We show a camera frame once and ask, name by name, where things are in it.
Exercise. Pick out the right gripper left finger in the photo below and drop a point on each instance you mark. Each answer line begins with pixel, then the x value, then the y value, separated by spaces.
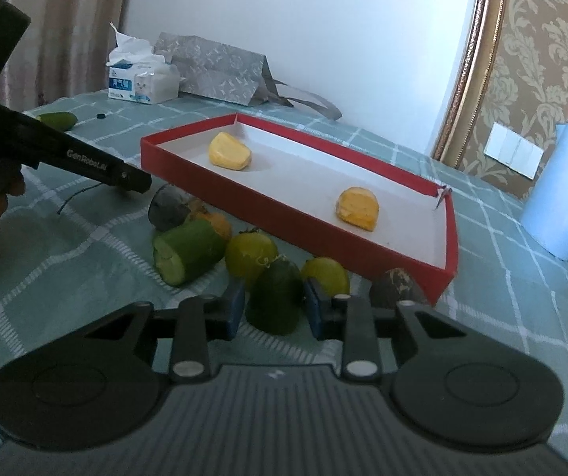
pixel 190 327

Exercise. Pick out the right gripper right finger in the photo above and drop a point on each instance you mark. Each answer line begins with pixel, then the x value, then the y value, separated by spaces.
pixel 410 327

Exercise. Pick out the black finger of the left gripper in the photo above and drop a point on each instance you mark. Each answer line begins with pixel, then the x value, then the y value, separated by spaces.
pixel 42 144

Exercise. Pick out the dark green cucumber end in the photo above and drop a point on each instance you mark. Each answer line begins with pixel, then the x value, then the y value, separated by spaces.
pixel 276 298

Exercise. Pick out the yellow peeled fruit chunk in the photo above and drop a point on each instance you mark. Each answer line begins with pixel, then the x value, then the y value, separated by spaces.
pixel 359 207

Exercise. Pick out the yellow fruit wedge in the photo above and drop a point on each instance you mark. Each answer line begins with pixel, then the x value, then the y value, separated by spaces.
pixel 226 151

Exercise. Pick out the cucumber piece on cloth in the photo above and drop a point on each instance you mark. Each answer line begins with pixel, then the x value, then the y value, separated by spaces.
pixel 60 121

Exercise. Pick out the green round fruit right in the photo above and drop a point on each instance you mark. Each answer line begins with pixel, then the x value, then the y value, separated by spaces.
pixel 330 274

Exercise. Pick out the green round fruit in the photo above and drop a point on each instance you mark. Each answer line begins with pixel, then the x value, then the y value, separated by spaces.
pixel 330 274
pixel 248 254

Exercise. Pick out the green cucumber piece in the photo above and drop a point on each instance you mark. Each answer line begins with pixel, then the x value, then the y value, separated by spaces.
pixel 186 252

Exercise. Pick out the green round fruit left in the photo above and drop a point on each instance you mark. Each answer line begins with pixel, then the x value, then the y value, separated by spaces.
pixel 248 254

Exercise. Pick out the red shallow cardboard tray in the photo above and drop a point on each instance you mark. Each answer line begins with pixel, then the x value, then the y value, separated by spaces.
pixel 291 188

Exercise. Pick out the dark skinned root piece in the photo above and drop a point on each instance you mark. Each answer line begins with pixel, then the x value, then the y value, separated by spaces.
pixel 169 207

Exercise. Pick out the white blue tissue pack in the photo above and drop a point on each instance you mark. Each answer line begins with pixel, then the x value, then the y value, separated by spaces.
pixel 136 74

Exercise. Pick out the green checked tablecloth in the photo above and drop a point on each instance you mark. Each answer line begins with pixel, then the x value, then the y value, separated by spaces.
pixel 72 251

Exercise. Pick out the beige patterned curtain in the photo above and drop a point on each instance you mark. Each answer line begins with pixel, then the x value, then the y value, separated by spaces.
pixel 63 53

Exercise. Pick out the grey patterned gift bag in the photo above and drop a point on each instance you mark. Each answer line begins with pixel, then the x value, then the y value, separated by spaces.
pixel 224 72

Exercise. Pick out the light blue electric kettle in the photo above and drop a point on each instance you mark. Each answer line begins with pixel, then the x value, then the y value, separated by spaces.
pixel 561 193

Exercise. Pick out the white wall switch panel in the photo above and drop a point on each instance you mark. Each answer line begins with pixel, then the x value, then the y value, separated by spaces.
pixel 512 150

